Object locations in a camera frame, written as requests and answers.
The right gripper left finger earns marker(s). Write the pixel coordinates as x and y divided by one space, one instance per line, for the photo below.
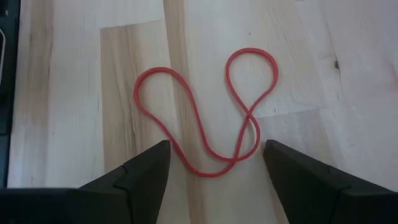
146 186

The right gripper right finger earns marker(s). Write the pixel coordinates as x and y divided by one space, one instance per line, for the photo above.
311 193

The black metal table frame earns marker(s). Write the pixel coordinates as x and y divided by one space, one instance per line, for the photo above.
9 109

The red rubber band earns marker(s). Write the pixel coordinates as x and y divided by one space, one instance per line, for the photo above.
248 116

